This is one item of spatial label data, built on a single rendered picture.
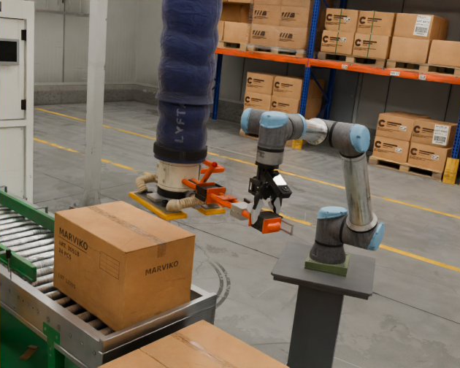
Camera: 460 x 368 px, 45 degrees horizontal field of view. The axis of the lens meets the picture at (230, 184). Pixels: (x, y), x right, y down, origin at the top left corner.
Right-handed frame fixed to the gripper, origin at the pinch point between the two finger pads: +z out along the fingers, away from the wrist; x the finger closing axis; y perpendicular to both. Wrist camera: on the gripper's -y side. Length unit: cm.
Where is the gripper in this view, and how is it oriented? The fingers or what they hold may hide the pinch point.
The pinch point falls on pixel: (265, 220)
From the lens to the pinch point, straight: 191.3
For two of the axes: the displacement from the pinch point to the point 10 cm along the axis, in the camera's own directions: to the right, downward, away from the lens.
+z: -1.0, 9.6, 2.6
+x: -8.2, 0.7, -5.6
